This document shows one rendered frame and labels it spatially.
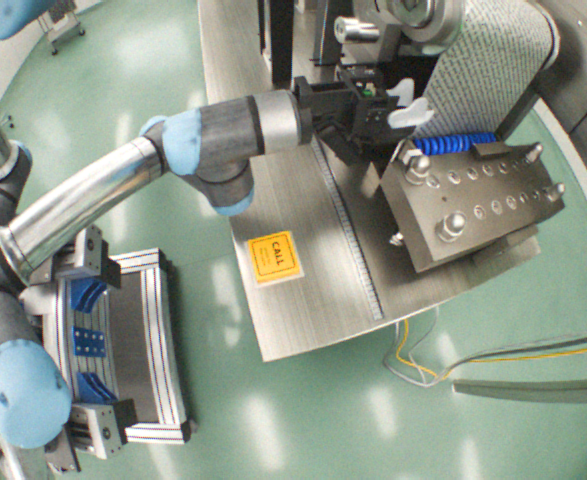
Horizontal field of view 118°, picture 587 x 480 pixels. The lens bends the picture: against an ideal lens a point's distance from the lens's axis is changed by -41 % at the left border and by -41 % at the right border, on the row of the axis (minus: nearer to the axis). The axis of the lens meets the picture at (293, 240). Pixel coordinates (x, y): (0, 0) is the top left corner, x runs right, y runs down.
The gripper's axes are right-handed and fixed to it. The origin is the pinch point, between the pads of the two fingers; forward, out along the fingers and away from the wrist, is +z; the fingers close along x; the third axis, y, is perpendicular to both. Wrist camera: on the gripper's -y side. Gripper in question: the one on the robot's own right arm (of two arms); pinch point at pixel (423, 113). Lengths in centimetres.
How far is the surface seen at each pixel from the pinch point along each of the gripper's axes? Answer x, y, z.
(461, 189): -10.9, -5.9, 4.3
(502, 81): -0.3, 8.1, 13.6
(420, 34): 3.2, 12.4, -3.2
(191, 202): 60, -109, -58
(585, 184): 3, -96, 264
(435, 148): -3.4, -5.0, 2.8
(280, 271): -12.9, -16.5, -25.2
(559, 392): -72, -34, 46
